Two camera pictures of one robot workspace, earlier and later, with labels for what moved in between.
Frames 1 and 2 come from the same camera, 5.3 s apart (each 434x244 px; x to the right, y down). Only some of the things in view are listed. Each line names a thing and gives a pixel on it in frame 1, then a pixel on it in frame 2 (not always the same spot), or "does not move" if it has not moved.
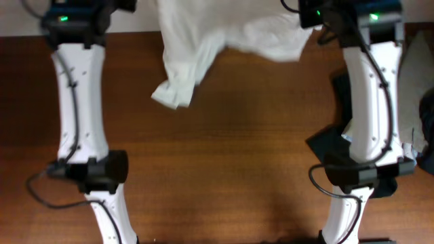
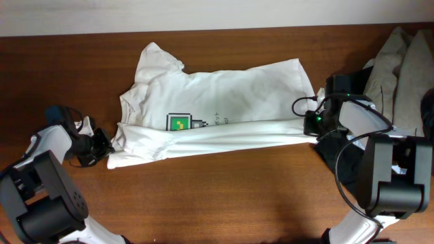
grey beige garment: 416,76 does not move
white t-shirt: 194,31 -> 169,108
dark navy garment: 426,160 does not move
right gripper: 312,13 -> 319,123
